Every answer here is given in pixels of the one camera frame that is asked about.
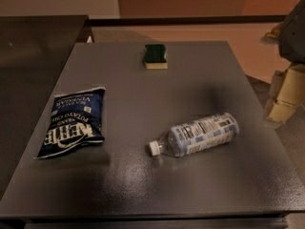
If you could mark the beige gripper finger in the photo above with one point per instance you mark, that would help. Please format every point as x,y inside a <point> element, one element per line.
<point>287,93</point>

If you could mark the green and yellow sponge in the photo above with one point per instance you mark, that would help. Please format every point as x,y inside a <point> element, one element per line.
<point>155,57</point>

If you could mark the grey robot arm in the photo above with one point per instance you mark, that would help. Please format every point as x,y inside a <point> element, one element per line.
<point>290,37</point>

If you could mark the clear plastic water bottle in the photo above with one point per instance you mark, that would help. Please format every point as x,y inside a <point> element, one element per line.
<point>196,136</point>

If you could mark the blue potato chips bag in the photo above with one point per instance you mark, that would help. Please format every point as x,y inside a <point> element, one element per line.
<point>76,121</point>

